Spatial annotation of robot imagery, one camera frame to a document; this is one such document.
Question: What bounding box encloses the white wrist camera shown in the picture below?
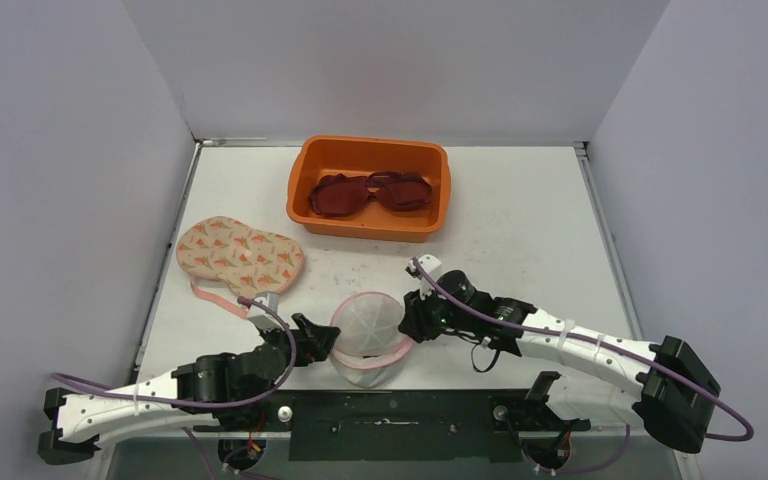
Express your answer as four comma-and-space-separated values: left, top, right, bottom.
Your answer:
406, 254, 442, 281
247, 291, 282, 332

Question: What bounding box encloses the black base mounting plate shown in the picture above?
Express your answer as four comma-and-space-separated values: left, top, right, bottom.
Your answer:
208, 389, 591, 462

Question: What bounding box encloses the floral padded bra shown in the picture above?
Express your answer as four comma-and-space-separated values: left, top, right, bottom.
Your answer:
174, 216, 306, 319

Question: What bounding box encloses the white mesh laundry bag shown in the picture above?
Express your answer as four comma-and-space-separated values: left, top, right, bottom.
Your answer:
329, 291, 415, 389

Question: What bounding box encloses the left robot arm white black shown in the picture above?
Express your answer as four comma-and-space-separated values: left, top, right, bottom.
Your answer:
37, 313, 341, 465

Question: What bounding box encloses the orange plastic tub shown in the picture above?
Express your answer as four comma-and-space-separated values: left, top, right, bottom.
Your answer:
286, 135, 452, 243

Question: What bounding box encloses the dark red bra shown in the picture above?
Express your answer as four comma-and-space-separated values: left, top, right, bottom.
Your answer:
308, 171, 433, 217

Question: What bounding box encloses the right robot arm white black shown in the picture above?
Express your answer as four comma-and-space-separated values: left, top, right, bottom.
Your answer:
399, 267, 721, 454

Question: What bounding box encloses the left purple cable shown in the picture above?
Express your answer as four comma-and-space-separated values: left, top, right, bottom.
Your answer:
51, 296, 299, 480

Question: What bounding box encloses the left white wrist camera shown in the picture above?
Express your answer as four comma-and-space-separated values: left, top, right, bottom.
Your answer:
247, 291, 282, 332

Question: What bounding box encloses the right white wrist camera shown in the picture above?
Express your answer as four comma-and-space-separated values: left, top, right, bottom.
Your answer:
406, 254, 442, 281

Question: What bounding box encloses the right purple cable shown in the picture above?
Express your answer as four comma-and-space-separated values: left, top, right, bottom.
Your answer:
410, 256, 756, 477

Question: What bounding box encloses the aluminium front rail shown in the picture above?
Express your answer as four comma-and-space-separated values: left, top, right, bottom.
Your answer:
99, 389, 693, 439

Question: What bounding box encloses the purple cable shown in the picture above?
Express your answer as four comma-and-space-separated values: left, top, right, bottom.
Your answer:
410, 256, 756, 477
51, 296, 299, 480

